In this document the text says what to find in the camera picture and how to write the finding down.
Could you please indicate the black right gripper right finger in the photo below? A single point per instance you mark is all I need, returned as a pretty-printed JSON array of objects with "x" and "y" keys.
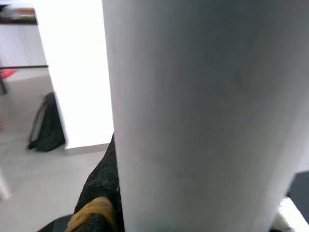
[{"x": 282, "y": 224}]

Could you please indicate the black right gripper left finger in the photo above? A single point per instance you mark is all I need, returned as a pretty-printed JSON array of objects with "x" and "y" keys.
[{"x": 103, "y": 178}]

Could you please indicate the white plastic table leg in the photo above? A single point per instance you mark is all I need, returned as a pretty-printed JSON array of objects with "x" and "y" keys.
[{"x": 193, "y": 108}]

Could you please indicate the white plastic table top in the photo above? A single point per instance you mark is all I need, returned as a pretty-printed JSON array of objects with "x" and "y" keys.
[{"x": 299, "y": 217}]

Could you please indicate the yellow rubber band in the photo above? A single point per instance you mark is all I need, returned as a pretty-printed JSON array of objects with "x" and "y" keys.
[{"x": 96, "y": 205}]

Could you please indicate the black backpack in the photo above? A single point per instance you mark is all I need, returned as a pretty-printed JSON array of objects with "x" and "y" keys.
[{"x": 48, "y": 125}]

